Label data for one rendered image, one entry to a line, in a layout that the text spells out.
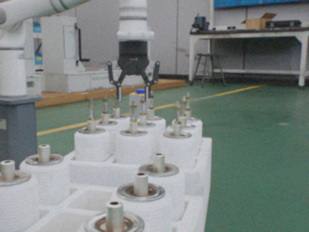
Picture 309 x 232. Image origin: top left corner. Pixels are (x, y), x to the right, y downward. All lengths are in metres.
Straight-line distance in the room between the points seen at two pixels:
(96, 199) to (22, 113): 0.69
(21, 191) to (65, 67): 3.13
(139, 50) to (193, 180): 0.35
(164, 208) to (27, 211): 0.24
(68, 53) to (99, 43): 4.01
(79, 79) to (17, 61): 2.37
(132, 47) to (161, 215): 0.50
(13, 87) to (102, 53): 6.30
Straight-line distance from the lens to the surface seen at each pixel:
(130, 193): 0.59
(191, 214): 0.70
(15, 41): 1.45
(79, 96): 3.69
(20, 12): 1.40
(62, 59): 3.73
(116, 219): 0.48
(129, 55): 0.98
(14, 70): 1.43
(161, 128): 1.21
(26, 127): 1.45
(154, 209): 0.56
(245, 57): 6.17
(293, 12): 6.00
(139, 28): 0.96
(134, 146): 0.97
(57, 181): 0.76
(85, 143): 1.01
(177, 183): 0.68
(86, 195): 0.82
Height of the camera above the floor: 0.46
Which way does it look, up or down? 10 degrees down
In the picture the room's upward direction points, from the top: straight up
